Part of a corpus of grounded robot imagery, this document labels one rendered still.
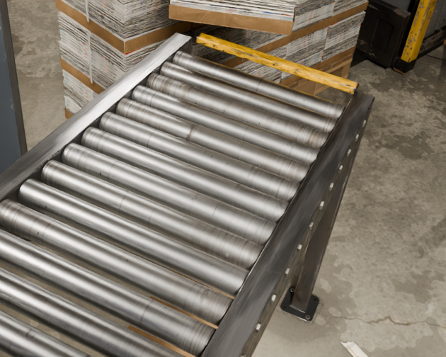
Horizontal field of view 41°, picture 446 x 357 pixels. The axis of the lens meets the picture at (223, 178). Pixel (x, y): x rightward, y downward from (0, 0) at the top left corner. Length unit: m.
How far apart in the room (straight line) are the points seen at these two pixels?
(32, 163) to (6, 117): 0.69
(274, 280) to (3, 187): 0.51
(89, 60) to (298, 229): 1.21
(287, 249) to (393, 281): 1.17
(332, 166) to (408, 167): 1.47
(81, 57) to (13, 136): 0.41
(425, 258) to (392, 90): 1.16
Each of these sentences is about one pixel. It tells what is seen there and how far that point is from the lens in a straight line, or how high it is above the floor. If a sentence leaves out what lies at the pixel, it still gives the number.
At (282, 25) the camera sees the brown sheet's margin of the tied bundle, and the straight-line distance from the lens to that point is 1.41.
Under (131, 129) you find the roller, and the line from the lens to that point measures 1.28.
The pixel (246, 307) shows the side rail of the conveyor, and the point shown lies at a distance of 0.96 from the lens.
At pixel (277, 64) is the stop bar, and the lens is 1.52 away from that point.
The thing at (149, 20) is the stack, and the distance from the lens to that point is 1.94.
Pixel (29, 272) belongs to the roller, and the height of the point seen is 0.78.
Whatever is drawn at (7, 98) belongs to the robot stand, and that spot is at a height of 0.55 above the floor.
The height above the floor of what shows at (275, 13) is 0.97.
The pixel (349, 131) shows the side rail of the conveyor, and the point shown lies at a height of 0.80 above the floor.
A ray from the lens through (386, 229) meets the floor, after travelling 2.36.
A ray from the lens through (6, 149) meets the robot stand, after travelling 1.94.
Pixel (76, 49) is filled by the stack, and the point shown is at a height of 0.50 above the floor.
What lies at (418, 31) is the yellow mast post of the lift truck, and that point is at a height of 0.27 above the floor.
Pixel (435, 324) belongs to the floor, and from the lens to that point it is 2.13.
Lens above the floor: 1.56
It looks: 41 degrees down
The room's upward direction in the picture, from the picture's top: 8 degrees clockwise
